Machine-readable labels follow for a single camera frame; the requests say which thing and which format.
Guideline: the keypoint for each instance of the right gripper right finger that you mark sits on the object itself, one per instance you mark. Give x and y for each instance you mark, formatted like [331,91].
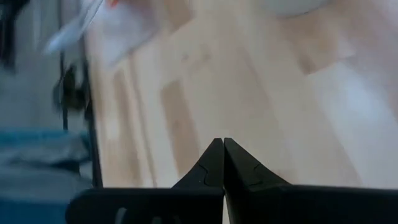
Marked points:
[245,180]

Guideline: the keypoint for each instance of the white plant pot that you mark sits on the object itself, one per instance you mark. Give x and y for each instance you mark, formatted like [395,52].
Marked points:
[292,6]

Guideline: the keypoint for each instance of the clear plastic basket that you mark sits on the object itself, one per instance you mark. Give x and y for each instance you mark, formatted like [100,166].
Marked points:
[124,25]

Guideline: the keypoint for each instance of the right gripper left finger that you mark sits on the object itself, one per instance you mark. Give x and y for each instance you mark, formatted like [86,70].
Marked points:
[202,180]

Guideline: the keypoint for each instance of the black aluminium rig frame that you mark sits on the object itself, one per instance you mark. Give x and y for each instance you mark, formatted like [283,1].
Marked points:
[93,149]

